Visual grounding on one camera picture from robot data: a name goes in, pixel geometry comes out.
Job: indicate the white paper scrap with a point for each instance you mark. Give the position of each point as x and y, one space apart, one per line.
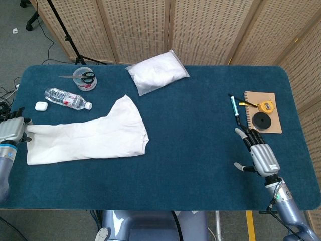
15 30

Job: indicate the woven wooden folding screen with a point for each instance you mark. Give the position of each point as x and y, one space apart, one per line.
140 25

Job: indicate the blue-grey robot torso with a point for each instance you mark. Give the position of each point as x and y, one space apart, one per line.
150 226

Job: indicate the white metal table leg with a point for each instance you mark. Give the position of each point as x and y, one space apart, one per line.
218 226

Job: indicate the brown spiral notebook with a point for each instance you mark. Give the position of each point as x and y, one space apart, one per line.
273 123

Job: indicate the black round disc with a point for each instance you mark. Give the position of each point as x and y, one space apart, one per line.
258 123

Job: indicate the clear round plastic jar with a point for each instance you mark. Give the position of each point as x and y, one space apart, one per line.
86 87

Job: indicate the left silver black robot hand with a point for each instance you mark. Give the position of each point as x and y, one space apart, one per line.
11 130

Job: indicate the black office chair base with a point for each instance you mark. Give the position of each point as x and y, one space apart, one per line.
31 23

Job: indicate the clear plastic water bottle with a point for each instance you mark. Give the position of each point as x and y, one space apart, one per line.
60 96

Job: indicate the white plastic bag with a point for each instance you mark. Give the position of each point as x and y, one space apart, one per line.
155 72

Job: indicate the teal blue table mat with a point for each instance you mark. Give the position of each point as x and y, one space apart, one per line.
185 150

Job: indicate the green white marker pen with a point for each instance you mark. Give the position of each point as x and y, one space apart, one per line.
233 106

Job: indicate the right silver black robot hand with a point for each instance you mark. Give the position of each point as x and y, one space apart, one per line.
264 158

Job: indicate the yellow tape measure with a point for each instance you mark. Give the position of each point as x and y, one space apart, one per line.
267 107

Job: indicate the white t-shirt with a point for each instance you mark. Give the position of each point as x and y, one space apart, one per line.
87 140

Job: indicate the black tripod stand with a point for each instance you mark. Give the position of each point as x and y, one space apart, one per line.
67 37

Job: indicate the white earbuds case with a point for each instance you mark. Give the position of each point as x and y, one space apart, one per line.
41 106

